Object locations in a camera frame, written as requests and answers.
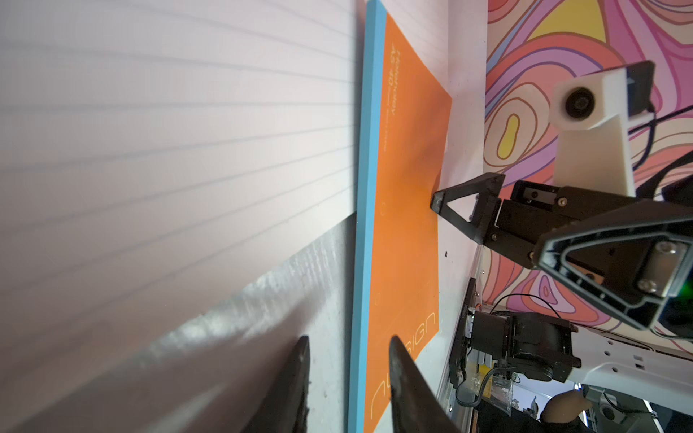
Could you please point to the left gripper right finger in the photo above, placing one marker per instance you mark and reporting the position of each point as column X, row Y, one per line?
column 414, row 406

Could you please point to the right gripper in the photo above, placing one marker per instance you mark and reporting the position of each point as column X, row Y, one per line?
column 629, row 257

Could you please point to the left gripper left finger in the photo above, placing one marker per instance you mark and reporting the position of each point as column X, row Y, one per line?
column 285, row 407

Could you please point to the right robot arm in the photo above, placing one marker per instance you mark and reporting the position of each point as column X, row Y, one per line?
column 553, row 348

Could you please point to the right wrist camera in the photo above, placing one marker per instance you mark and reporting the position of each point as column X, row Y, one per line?
column 593, row 115

